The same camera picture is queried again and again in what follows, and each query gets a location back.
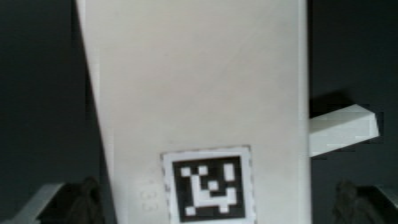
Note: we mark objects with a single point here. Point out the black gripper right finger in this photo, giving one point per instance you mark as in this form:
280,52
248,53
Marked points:
367,204

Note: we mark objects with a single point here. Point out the white block at left edge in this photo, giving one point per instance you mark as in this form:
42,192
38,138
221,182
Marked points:
340,129

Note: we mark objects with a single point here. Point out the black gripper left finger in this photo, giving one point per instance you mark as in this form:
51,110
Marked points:
76,205

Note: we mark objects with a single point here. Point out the white cabinet top block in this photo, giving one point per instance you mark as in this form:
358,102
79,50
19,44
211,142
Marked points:
198,65

